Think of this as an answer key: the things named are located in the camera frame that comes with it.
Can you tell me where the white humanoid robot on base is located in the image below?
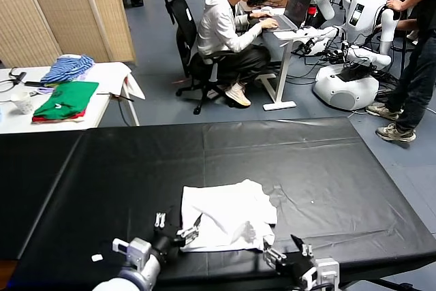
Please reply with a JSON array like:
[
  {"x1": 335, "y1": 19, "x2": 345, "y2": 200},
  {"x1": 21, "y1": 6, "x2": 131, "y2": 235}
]
[{"x1": 311, "y1": 0, "x2": 401, "y2": 112}]

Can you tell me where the thin black cable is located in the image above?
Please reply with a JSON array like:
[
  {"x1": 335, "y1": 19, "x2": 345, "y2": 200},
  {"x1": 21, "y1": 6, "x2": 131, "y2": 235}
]
[{"x1": 96, "y1": 91, "x2": 134, "y2": 125}]

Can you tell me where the white t-shirt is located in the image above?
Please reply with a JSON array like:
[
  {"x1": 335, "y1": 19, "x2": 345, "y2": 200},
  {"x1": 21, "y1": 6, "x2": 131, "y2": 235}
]
[{"x1": 179, "y1": 179, "x2": 279, "y2": 254}]

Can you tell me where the black office chair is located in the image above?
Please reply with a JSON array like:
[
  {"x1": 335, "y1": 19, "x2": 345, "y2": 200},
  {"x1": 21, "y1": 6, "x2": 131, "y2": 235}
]
[{"x1": 163, "y1": 0, "x2": 246, "y2": 115}]

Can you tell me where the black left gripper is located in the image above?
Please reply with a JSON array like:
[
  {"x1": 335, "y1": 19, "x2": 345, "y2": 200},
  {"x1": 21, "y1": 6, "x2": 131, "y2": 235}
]
[{"x1": 153, "y1": 213, "x2": 202, "y2": 254}]

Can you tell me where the black corded headset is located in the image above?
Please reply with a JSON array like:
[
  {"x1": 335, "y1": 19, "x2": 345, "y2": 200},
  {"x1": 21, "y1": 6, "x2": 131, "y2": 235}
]
[{"x1": 0, "y1": 67, "x2": 27, "y2": 93}]

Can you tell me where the red cola bottle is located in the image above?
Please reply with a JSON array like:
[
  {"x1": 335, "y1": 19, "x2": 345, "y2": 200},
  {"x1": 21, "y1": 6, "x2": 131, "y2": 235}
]
[{"x1": 305, "y1": 0, "x2": 317, "y2": 28}]

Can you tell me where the white paper cup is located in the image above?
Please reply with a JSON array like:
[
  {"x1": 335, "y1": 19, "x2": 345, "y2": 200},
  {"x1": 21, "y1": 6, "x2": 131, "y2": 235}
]
[{"x1": 10, "y1": 92, "x2": 34, "y2": 115}]

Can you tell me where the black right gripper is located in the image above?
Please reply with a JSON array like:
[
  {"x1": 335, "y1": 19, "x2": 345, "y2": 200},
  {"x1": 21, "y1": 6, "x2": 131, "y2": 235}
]
[{"x1": 263, "y1": 235, "x2": 316, "y2": 285}]

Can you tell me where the black metal table frame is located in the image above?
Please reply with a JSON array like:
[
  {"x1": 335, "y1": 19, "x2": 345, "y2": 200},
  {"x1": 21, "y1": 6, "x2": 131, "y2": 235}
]
[{"x1": 367, "y1": 277, "x2": 415, "y2": 291}]

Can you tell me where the black floor cable bundle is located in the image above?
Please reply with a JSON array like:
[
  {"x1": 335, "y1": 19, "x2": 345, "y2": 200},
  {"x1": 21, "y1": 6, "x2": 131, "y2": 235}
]
[{"x1": 291, "y1": 40, "x2": 347, "y2": 67}]

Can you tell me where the woven wooden folding screen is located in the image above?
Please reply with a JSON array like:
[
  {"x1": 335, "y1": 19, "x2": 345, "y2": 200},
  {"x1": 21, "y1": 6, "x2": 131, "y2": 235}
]
[{"x1": 0, "y1": 0, "x2": 136, "y2": 69}]

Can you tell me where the grey laptop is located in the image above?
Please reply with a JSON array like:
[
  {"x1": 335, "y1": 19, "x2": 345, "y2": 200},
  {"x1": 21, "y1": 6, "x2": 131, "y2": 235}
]
[{"x1": 260, "y1": 0, "x2": 313, "y2": 33}]

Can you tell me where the seated man in white hoodie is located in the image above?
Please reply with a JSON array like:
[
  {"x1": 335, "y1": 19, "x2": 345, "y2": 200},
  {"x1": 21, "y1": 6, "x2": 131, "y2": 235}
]
[{"x1": 196, "y1": 0, "x2": 280, "y2": 107}]

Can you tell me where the white standing desk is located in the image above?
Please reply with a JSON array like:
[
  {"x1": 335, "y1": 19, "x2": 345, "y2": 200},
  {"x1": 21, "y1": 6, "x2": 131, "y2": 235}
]
[{"x1": 262, "y1": 7, "x2": 320, "y2": 112}]

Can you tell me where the green folded shirt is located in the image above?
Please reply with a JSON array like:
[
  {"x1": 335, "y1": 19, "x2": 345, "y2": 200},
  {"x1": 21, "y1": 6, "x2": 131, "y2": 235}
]
[{"x1": 33, "y1": 80, "x2": 99, "y2": 120}]

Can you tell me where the standing person in dark clothes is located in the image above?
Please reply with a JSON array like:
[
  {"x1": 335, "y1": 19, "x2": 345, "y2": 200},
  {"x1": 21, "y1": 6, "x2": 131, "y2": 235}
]
[{"x1": 366, "y1": 0, "x2": 436, "y2": 142}]

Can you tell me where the white folding table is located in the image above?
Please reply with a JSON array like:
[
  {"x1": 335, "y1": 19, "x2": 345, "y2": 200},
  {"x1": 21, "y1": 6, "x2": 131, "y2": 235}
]
[{"x1": 0, "y1": 61, "x2": 140, "y2": 134}]

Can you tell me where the black table cover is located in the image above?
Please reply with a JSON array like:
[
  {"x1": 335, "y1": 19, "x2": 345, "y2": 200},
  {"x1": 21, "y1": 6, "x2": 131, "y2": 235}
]
[{"x1": 0, "y1": 117, "x2": 436, "y2": 291}]

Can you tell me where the blue striped shirt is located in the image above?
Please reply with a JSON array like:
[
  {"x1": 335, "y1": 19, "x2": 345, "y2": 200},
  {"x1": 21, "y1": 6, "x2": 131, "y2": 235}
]
[{"x1": 40, "y1": 54, "x2": 95, "y2": 85}]

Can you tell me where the red folded shirt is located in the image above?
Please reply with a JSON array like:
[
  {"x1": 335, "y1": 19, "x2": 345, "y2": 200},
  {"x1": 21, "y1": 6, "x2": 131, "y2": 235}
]
[{"x1": 32, "y1": 108, "x2": 88, "y2": 123}]

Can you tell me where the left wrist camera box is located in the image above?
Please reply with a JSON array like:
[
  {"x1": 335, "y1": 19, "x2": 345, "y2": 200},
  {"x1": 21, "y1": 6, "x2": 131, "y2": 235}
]
[{"x1": 112, "y1": 237, "x2": 153, "y2": 270}]

